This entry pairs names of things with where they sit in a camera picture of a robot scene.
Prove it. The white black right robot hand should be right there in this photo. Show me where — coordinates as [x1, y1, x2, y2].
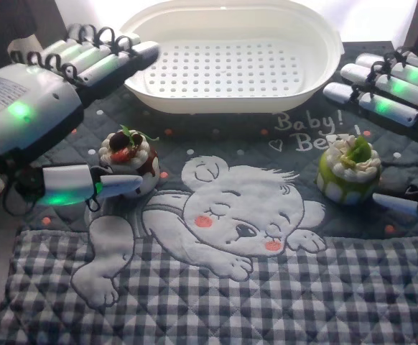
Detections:
[322, 49, 418, 228]

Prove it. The chocolate toy cake with strawberry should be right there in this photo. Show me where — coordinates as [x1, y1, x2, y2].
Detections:
[97, 124, 162, 197]

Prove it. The white perforated oval basket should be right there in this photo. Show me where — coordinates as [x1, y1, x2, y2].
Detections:
[119, 0, 344, 116]

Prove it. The grey quilt with printed bear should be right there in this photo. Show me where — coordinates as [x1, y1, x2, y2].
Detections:
[0, 41, 418, 345]

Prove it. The green toy cake with cream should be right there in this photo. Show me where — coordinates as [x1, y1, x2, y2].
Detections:
[314, 134, 382, 206]

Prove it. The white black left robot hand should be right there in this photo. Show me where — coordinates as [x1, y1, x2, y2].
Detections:
[0, 23, 162, 216]

